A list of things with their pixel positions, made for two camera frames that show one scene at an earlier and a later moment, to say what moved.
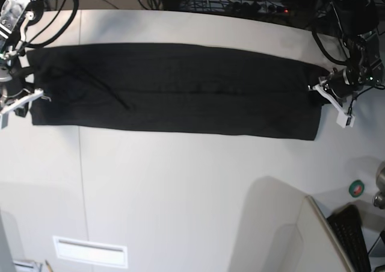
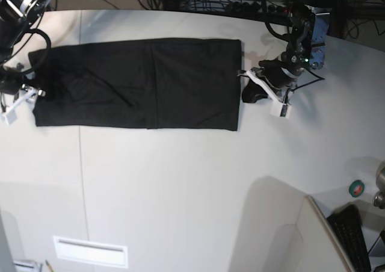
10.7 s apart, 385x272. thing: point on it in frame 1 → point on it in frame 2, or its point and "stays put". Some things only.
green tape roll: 356,188 stays put
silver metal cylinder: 379,201 stays put
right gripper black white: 337,87 → 273,79
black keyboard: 347,221 stays put
